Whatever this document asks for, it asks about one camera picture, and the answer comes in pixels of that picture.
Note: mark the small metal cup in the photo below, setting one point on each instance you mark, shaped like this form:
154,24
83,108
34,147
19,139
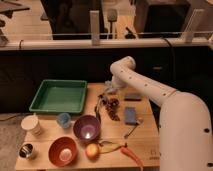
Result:
27,151

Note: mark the white paper cup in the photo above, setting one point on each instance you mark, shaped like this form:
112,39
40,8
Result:
31,124

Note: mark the green plastic tray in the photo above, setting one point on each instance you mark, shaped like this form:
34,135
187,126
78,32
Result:
58,96

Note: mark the apple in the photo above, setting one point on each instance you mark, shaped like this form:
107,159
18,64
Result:
92,151

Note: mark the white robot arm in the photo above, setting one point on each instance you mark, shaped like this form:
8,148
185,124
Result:
185,129

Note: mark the purple bowl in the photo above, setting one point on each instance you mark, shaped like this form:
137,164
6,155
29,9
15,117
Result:
87,128

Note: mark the orange carrot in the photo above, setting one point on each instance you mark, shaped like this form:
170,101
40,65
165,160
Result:
126,151

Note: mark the red bowl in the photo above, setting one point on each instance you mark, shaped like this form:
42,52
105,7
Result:
62,151

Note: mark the bunch of dark grapes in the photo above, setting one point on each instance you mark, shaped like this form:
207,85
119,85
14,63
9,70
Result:
111,108

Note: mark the dark grey block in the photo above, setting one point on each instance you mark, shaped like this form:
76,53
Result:
132,97

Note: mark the small blue cup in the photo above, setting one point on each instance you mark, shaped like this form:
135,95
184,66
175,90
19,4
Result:
64,120

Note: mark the metal spoon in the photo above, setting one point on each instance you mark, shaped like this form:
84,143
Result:
139,122

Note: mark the blue sponge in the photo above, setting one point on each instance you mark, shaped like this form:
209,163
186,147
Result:
130,115

